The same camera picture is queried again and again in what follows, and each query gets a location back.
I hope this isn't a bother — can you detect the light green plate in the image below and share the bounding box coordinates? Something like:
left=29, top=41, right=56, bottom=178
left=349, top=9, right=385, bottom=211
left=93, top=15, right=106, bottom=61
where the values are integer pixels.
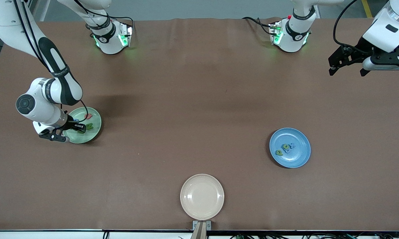
left=63, top=107, right=102, bottom=144

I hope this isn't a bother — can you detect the blue plate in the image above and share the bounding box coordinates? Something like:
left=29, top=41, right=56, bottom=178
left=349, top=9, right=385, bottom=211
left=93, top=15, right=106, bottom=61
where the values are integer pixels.
left=269, top=127, right=311, bottom=169

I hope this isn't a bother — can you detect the beige plate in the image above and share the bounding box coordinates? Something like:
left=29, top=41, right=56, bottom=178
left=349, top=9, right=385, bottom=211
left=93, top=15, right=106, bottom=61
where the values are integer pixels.
left=180, top=174, right=225, bottom=221

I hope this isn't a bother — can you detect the brown table mat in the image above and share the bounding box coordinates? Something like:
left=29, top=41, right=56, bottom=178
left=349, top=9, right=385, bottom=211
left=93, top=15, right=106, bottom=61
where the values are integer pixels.
left=0, top=17, right=399, bottom=231

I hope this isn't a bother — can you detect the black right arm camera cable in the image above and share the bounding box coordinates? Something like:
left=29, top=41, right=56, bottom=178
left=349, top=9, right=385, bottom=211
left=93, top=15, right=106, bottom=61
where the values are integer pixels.
left=14, top=0, right=89, bottom=122

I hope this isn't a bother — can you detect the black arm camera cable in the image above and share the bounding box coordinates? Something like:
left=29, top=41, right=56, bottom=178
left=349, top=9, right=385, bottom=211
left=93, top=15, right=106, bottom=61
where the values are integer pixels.
left=14, top=0, right=89, bottom=122
left=333, top=0, right=376, bottom=53

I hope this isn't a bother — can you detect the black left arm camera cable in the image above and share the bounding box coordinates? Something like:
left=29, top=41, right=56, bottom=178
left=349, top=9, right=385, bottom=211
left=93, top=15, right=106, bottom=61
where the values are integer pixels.
left=333, top=0, right=376, bottom=53

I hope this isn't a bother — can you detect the black left arm base cable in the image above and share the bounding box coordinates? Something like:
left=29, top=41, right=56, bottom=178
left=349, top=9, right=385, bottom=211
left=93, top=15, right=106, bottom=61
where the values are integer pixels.
left=242, top=17, right=274, bottom=36

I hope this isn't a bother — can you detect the black arm base cable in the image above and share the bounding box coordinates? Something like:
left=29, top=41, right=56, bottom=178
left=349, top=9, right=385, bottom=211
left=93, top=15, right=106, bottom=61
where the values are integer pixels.
left=242, top=17, right=274, bottom=36
left=112, top=16, right=134, bottom=28

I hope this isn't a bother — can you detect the black right arm base cable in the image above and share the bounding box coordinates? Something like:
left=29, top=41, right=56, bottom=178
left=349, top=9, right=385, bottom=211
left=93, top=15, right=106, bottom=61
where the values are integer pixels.
left=112, top=16, right=134, bottom=28

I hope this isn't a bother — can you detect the metal table edge bracket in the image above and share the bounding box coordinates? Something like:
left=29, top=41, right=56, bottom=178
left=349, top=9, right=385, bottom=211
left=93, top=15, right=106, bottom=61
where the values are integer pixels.
left=192, top=220, right=212, bottom=239

